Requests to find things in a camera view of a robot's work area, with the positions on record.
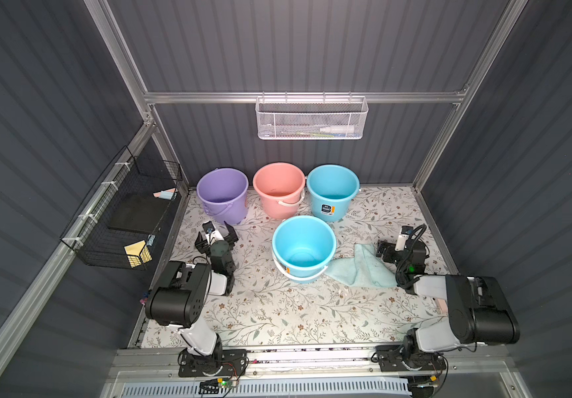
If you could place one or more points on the blue bucket with label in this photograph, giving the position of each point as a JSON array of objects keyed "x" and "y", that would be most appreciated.
[{"x": 331, "y": 189}]

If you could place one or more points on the white ventilation grille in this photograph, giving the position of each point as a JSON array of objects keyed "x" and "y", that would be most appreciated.
[{"x": 303, "y": 387}]

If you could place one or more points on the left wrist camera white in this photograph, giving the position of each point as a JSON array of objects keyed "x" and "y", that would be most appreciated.
[{"x": 212, "y": 233}]

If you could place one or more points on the pink plastic bucket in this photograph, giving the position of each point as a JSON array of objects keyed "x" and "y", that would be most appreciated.
[{"x": 281, "y": 189}]

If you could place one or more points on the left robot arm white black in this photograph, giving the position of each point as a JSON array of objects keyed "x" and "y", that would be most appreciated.
[{"x": 179, "y": 295}]

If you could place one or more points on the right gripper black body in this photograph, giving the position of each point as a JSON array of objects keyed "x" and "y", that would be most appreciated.
[{"x": 388, "y": 251}]

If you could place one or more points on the black wire side basket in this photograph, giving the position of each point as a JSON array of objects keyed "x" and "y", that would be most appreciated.
[{"x": 89, "y": 236}]

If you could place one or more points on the yellow sticky note pad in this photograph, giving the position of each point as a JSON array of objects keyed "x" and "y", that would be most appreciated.
[{"x": 138, "y": 254}]

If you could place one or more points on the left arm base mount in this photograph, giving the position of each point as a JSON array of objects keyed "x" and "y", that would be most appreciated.
[{"x": 227, "y": 363}]

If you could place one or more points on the black box in basket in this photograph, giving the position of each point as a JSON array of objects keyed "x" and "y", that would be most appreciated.
[{"x": 138, "y": 214}]

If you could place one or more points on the white wire wall basket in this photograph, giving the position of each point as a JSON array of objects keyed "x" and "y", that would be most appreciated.
[{"x": 301, "y": 117}]

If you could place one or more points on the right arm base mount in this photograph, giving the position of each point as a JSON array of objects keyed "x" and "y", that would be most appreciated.
[{"x": 396, "y": 357}]

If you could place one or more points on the light green cloth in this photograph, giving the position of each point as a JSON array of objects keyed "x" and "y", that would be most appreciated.
[{"x": 363, "y": 270}]

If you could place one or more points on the purple plastic bucket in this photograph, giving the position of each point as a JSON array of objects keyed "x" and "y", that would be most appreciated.
[{"x": 223, "y": 193}]

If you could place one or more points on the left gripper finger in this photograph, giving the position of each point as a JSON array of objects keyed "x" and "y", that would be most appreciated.
[
  {"x": 232, "y": 236},
  {"x": 201, "y": 244}
]

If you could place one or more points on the pastel card in basket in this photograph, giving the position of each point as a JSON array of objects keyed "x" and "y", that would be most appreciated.
[{"x": 168, "y": 194}]

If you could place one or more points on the white spray bottle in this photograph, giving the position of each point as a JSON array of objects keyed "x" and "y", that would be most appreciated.
[{"x": 338, "y": 130}]

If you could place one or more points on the blue bucket white handle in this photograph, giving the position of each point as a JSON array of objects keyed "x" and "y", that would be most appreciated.
[{"x": 302, "y": 248}]

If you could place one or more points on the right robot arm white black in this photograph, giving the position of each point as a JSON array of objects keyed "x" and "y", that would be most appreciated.
[{"x": 478, "y": 312}]

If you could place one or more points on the floral patterned table mat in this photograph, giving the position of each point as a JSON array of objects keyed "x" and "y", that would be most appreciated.
[{"x": 266, "y": 308}]

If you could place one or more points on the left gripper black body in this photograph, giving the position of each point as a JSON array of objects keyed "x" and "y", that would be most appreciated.
[{"x": 216, "y": 243}]

